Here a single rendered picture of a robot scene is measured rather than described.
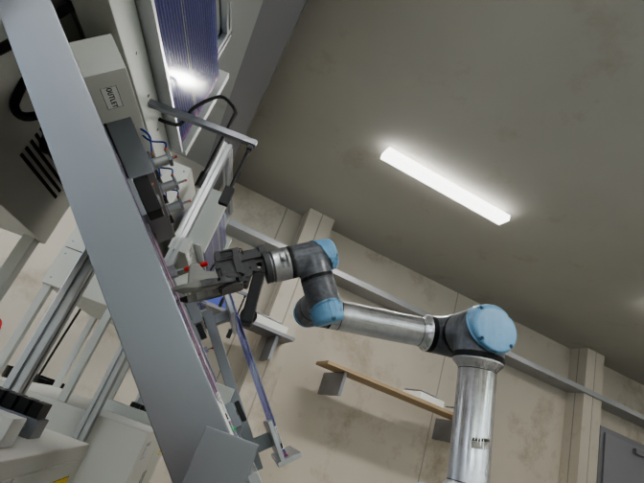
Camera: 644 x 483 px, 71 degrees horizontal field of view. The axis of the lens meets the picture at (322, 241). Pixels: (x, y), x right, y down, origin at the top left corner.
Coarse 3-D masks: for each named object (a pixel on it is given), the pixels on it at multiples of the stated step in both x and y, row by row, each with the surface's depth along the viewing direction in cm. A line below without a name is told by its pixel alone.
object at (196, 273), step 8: (192, 264) 93; (192, 272) 93; (200, 272) 93; (208, 272) 94; (216, 272) 95; (192, 280) 92; (200, 280) 93; (176, 288) 91; (184, 288) 91; (192, 288) 91; (200, 288) 92; (208, 288) 94
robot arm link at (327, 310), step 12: (312, 276) 99; (324, 276) 99; (312, 288) 98; (324, 288) 98; (336, 288) 101; (312, 300) 98; (324, 300) 97; (336, 300) 98; (312, 312) 98; (324, 312) 97; (336, 312) 97; (324, 324) 98
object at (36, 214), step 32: (64, 0) 89; (0, 32) 76; (64, 32) 92; (0, 64) 79; (0, 96) 82; (0, 128) 85; (32, 128) 93; (0, 160) 88; (32, 160) 97; (0, 192) 91; (32, 192) 101; (64, 192) 114; (0, 224) 110; (32, 224) 106; (0, 288) 105
